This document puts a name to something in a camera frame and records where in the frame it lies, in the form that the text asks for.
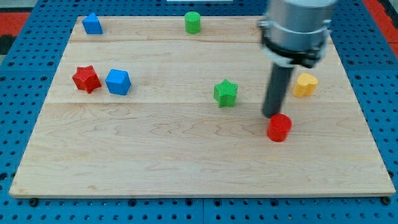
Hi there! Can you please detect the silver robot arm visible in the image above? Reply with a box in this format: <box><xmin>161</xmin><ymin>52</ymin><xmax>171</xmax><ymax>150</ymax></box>
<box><xmin>258</xmin><ymin>0</ymin><xmax>337</xmax><ymax>68</ymax></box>

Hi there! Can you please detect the green star block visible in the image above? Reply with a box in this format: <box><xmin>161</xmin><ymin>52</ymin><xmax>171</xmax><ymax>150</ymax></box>
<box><xmin>213</xmin><ymin>79</ymin><xmax>238</xmax><ymax>108</ymax></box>

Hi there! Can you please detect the red star block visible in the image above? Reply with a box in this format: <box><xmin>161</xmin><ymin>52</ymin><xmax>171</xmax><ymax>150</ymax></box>
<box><xmin>72</xmin><ymin>65</ymin><xmax>101</xmax><ymax>93</ymax></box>

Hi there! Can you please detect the wooden board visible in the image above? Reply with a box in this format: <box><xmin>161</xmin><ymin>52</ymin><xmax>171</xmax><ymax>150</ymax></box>
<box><xmin>9</xmin><ymin>16</ymin><xmax>396</xmax><ymax>198</ymax></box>

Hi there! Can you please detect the red cylinder block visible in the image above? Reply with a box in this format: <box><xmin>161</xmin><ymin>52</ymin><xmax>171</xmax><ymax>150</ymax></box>
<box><xmin>267</xmin><ymin>114</ymin><xmax>293</xmax><ymax>142</ymax></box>

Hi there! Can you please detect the blue cube block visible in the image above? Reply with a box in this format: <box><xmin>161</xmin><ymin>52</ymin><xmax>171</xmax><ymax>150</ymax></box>
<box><xmin>105</xmin><ymin>69</ymin><xmax>131</xmax><ymax>95</ymax></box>

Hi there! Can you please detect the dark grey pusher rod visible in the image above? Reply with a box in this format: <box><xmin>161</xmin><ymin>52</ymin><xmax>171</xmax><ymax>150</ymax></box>
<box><xmin>262</xmin><ymin>63</ymin><xmax>294</xmax><ymax>118</ymax></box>

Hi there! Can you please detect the green cylinder block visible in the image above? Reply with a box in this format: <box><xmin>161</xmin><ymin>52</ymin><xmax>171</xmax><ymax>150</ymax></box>
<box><xmin>184</xmin><ymin>11</ymin><xmax>201</xmax><ymax>34</ymax></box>

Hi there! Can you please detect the yellow heart block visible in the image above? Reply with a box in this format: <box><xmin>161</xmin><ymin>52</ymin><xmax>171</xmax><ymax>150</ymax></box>
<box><xmin>292</xmin><ymin>73</ymin><xmax>318</xmax><ymax>98</ymax></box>

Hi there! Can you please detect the blue triangular block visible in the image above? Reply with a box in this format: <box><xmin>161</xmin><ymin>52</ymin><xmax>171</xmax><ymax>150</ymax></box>
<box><xmin>82</xmin><ymin>12</ymin><xmax>103</xmax><ymax>34</ymax></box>

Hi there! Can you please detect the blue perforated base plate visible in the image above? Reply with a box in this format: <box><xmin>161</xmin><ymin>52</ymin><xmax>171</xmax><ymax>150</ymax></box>
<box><xmin>1</xmin><ymin>0</ymin><xmax>397</xmax><ymax>223</ymax></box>

